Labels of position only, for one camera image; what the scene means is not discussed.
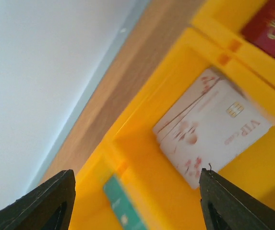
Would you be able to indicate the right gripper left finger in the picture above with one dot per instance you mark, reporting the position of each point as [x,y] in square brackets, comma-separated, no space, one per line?
[47,207]

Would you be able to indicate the middle yellow bin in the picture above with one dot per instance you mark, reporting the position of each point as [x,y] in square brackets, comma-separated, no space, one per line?
[164,199]

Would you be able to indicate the white card stack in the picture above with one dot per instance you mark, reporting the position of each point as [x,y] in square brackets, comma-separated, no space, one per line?
[212,123]

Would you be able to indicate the yellow bin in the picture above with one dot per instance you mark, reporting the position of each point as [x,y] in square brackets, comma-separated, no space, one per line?
[92,209]
[164,199]
[223,20]

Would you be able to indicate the teal card stack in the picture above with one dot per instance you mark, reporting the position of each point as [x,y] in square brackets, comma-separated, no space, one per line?
[122,206]

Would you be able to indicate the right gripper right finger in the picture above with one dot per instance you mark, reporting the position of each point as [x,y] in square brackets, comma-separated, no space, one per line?
[227,207]

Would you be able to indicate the red card stack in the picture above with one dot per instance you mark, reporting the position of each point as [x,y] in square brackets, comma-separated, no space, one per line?
[260,30]

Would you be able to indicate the right yellow bin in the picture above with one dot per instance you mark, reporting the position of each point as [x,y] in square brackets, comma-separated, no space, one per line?
[223,20]

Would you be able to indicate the left yellow bin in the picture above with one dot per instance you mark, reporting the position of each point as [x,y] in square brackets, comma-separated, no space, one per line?
[92,209]

